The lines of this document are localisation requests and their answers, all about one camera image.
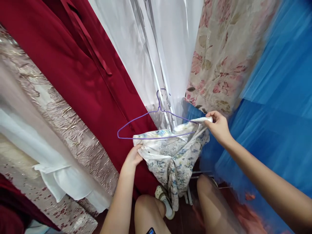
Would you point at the dark red dress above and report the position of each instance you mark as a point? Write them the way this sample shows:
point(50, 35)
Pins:
point(80, 73)

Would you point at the beige pink floral dress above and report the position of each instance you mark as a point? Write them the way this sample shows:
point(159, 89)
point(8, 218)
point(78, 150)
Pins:
point(224, 53)

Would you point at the person's right thumb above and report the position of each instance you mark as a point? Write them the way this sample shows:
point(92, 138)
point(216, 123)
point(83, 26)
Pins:
point(208, 123)

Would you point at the white floral garment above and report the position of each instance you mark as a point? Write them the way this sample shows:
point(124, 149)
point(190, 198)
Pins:
point(175, 156)

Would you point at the white metal rack base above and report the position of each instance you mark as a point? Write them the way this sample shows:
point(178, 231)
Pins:
point(195, 187)

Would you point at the blue tulle dress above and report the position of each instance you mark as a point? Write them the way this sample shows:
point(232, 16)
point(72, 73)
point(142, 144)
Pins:
point(275, 117)

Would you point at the person's left hand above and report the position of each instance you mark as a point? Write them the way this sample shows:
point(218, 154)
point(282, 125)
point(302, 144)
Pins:
point(131, 157)

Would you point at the person's right fingers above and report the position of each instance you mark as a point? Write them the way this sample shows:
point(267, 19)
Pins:
point(209, 114)

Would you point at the person's legs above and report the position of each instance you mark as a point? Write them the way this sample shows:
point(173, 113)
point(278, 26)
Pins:
point(180, 207)

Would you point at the black phone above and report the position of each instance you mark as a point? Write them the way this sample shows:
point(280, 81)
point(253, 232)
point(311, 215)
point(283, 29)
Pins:
point(151, 230)

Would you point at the white chiffon dress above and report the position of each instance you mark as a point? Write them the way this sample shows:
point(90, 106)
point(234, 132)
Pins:
point(46, 156)

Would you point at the white sheer dress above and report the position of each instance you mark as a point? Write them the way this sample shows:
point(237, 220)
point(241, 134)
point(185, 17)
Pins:
point(151, 48)

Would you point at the person's right hand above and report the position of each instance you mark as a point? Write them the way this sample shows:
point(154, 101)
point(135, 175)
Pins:
point(218, 125)

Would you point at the beige dress with red flowers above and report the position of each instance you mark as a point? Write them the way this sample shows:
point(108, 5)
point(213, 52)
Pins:
point(48, 207)

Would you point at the beige embroidered lace dress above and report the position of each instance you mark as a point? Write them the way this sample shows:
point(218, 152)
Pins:
point(51, 107)

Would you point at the person's left thumb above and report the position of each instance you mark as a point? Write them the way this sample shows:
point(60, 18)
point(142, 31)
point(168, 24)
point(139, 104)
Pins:
point(137, 148)

